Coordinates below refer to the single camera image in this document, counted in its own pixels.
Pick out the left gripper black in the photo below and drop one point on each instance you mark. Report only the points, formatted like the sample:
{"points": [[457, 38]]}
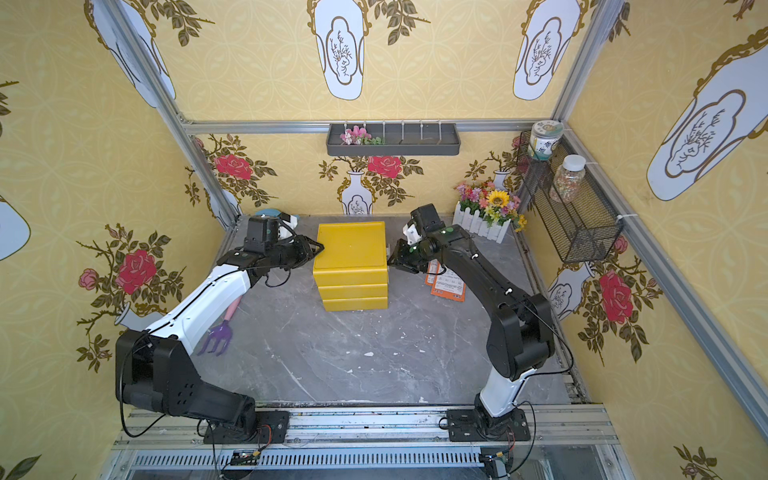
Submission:
{"points": [[298, 250]]}

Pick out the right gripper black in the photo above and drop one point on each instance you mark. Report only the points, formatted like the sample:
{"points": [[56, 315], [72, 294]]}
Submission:
{"points": [[409, 255]]}

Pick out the orange seed bag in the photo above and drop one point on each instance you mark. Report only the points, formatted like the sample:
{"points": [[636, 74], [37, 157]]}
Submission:
{"points": [[434, 269], [449, 286]]}

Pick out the yellow three-drawer cabinet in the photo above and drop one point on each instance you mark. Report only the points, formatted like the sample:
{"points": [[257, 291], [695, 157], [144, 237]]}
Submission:
{"points": [[351, 273]]}

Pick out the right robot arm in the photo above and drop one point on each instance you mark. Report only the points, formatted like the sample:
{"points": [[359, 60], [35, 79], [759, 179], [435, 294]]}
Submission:
{"points": [[521, 334]]}

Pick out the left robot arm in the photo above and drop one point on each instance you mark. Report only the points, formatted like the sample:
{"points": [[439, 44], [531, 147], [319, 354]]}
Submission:
{"points": [[155, 371]]}

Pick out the light blue watering scoop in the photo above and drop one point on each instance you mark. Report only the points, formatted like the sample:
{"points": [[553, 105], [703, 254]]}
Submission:
{"points": [[271, 212]]}

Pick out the white picket fence flower planter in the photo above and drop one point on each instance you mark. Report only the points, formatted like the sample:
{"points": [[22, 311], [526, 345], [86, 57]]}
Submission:
{"points": [[489, 212]]}

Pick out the pink flowers in tray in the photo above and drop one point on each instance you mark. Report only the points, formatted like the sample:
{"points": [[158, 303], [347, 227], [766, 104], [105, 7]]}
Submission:
{"points": [[359, 136]]}

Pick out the clear jar white lid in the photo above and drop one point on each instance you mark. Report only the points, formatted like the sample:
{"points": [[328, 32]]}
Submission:
{"points": [[568, 178]]}

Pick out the jar with green label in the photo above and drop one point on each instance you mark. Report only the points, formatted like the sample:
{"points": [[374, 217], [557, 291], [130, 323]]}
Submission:
{"points": [[544, 137]]}

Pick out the grey wall shelf tray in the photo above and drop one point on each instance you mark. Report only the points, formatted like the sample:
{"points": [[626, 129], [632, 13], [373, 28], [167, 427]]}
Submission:
{"points": [[400, 138]]}

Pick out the black wire wall basket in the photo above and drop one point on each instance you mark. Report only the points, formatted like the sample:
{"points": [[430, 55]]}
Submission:
{"points": [[582, 229]]}

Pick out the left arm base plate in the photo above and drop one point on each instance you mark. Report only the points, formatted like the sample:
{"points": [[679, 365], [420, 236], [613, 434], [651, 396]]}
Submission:
{"points": [[257, 427]]}

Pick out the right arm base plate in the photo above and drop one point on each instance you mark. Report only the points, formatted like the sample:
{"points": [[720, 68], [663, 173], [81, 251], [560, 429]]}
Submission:
{"points": [[474, 425]]}

